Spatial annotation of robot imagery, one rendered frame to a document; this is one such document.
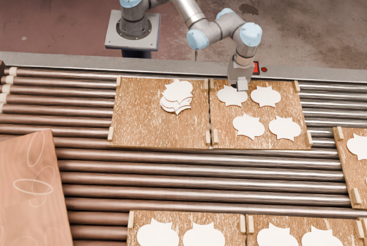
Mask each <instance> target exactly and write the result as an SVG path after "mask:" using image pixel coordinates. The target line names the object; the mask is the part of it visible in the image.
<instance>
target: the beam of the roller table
mask: <svg viewBox="0 0 367 246"><path fill-rule="evenodd" d="M0 60H3V62H4V63H5V65H6V67H7V68H11V67H19V68H29V69H51V70H63V71H85V72H107V73H129V74H152V75H174V76H186V77H208V78H228V76H227V68H228V65H229V63H224V62H203V61H181V60H160V59H149V58H127V57H106V56H84V55H63V54H41V53H30V52H8V51H0ZM262 67H265V68H267V72H262V71H261V68H262ZM259 70H260V75H252V77H251V79H252V80H274V81H295V80H296V81H298V82H308V83H330V84H352V85H367V70H364V69H343V68H322V67H301V66H279V65H259Z"/></svg>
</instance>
